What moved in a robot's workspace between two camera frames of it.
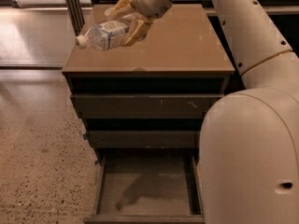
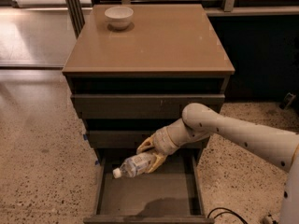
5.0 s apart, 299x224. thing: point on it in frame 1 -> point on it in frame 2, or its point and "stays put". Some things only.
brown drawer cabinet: [141, 108] stays put
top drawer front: [143, 105] stays put
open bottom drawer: [153, 188] stays put
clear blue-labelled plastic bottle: [107, 35] -> [134, 166]
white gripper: [149, 1] -> [163, 141]
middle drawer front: [144, 138] stays put
